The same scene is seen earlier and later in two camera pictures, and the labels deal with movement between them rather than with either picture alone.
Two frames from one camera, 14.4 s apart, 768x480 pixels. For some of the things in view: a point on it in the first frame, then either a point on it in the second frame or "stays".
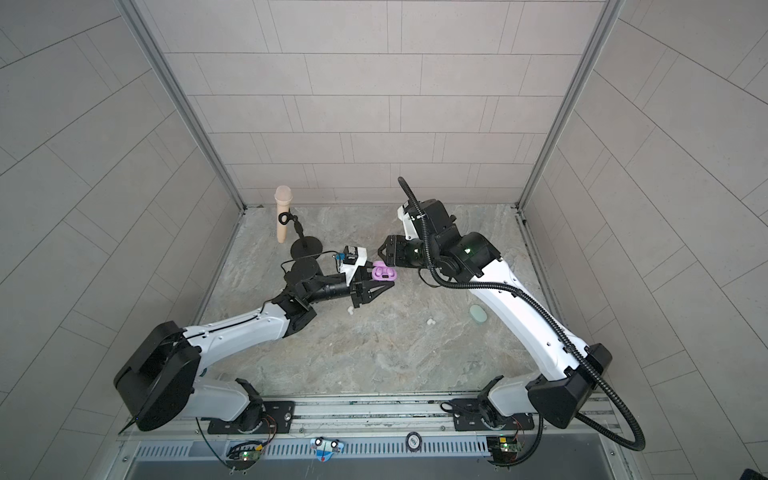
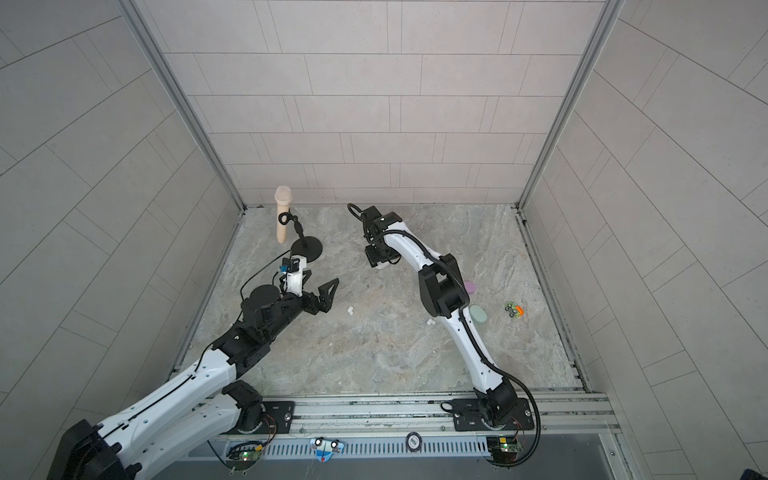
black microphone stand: [304, 246] stays
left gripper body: [354, 297] → [308, 304]
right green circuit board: [503, 449] stays
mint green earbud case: [478, 314] stays
